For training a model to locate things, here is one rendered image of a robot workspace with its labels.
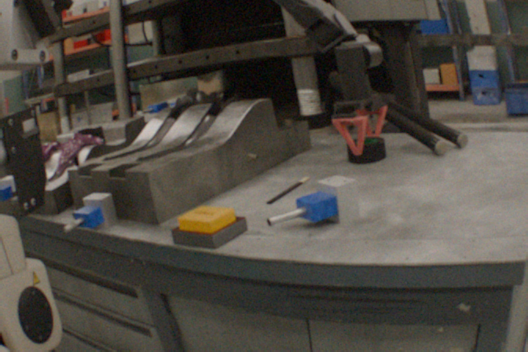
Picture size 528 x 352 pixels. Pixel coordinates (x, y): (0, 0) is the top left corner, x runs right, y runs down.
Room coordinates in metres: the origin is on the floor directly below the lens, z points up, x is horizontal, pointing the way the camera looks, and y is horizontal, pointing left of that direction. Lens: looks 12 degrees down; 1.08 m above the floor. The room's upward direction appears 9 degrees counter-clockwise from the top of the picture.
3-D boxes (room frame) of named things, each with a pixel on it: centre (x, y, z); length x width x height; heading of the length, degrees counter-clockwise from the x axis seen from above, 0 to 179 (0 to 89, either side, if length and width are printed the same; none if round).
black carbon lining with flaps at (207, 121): (1.19, 0.16, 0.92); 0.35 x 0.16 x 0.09; 145
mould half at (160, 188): (1.20, 0.15, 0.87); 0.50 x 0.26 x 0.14; 145
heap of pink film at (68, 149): (1.33, 0.48, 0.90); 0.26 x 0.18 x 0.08; 162
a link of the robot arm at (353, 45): (1.15, -0.20, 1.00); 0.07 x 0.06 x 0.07; 141
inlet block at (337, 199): (0.81, -0.05, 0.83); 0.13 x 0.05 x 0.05; 117
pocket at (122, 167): (0.99, 0.24, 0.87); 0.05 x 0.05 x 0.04; 55
